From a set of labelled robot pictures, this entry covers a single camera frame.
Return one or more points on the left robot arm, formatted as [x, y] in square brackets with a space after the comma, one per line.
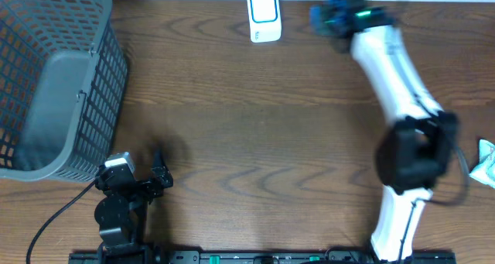
[122, 214]

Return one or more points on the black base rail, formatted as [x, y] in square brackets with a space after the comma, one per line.
[194, 257]

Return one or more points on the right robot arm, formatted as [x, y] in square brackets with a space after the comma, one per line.
[420, 135]

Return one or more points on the white barcode scanner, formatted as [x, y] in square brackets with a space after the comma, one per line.
[264, 20]

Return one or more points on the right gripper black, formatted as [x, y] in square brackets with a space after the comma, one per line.
[319, 25]

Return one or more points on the white wet wipes pack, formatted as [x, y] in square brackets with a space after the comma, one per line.
[483, 172]

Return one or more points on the grey plastic mesh basket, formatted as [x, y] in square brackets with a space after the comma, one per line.
[63, 78]

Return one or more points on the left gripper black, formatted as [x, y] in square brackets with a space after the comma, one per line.
[155, 190]

